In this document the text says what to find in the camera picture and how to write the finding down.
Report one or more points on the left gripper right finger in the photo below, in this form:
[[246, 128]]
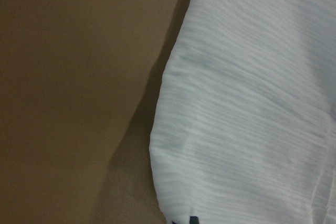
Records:
[[194, 220]]

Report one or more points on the light blue button shirt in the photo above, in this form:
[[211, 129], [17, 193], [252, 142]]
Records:
[[244, 128]]

